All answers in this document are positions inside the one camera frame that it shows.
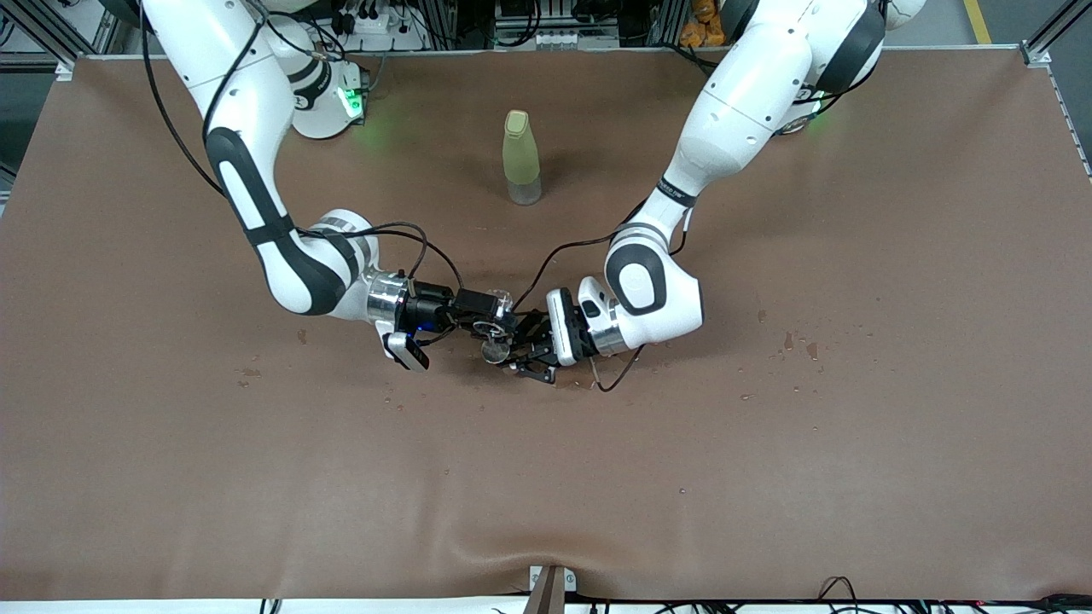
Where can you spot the orange snack bag pile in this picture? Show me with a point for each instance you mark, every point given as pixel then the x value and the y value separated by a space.
pixel 701 26

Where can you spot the aluminium frame post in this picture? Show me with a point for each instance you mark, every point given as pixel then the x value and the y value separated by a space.
pixel 77 30
pixel 1054 30

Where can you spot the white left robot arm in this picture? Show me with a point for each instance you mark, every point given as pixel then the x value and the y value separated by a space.
pixel 751 94

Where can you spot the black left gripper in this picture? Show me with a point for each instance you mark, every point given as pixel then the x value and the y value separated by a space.
pixel 535 331

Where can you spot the small clear glass cup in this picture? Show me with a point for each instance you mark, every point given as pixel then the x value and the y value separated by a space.
pixel 505 300

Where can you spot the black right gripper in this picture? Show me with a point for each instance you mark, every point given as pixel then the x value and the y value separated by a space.
pixel 432 305

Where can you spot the steel double jigger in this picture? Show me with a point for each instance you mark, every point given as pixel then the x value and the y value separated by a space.
pixel 496 351

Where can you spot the metal table clamp bracket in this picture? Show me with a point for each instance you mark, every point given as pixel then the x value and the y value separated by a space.
pixel 553 580

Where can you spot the yellow-green frosted bottle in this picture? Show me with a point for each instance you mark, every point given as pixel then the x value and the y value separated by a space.
pixel 520 158

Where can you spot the white power strip with plugs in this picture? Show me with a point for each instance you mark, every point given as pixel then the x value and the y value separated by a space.
pixel 384 34

